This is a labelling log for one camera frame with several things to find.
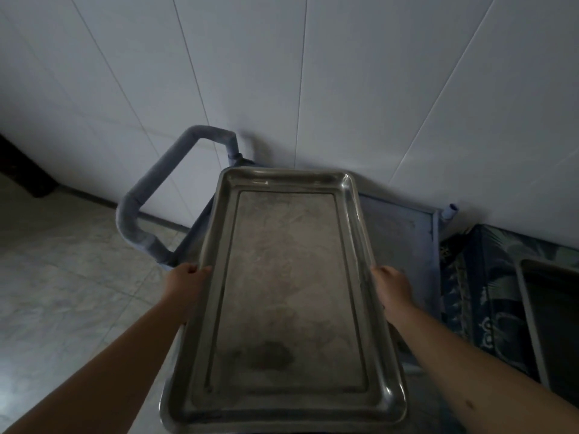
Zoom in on blue patterned cloth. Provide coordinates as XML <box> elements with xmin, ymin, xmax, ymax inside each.
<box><xmin>440</xmin><ymin>224</ymin><xmax>579</xmax><ymax>385</ymax></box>

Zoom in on person's right hand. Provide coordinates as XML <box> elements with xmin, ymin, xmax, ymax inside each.
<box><xmin>370</xmin><ymin>266</ymin><xmax>414</xmax><ymax>318</ymax></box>

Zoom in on stainless steel tray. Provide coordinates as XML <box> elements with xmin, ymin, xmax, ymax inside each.
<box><xmin>159</xmin><ymin>166</ymin><xmax>408</xmax><ymax>434</ymax></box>

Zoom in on person's right forearm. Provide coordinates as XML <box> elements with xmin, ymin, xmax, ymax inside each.
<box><xmin>389</xmin><ymin>297</ymin><xmax>579</xmax><ymax>434</ymax></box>

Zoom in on person's left hand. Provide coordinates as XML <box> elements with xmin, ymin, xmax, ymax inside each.
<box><xmin>161</xmin><ymin>263</ymin><xmax>213</xmax><ymax>314</ymax></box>

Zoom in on dark metal tray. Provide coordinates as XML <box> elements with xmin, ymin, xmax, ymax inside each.
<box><xmin>516</xmin><ymin>256</ymin><xmax>579</xmax><ymax>408</ymax></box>

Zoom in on person's left forearm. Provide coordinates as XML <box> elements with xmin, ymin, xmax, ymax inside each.
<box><xmin>0</xmin><ymin>297</ymin><xmax>191</xmax><ymax>434</ymax></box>

